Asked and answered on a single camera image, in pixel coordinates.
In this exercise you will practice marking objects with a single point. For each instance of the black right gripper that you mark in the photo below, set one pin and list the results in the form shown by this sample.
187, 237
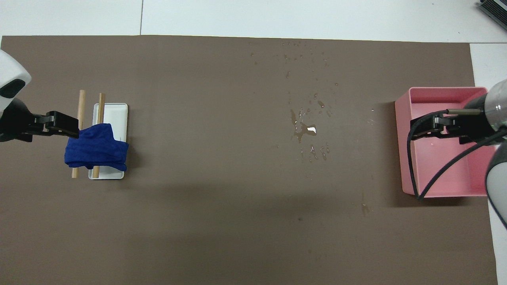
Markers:
473, 122

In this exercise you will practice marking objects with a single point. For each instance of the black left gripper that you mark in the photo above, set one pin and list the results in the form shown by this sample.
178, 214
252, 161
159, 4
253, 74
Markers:
16, 122

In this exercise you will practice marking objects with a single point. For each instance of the blue towel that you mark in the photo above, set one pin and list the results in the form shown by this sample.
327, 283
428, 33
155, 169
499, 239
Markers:
95, 146

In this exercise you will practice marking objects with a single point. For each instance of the water puddle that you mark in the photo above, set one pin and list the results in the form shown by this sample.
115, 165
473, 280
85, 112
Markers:
302, 132

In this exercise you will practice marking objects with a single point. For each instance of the wooden rack rod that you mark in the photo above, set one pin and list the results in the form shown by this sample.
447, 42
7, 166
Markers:
81, 105
101, 107

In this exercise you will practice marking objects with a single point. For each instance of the pink plastic bin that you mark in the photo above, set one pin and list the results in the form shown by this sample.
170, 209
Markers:
443, 174

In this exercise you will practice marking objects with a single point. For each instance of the grey ribbed metal object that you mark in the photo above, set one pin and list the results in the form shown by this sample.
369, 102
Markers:
495, 10

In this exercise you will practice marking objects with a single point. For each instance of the brown table mat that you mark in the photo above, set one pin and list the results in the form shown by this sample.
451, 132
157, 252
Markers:
218, 198

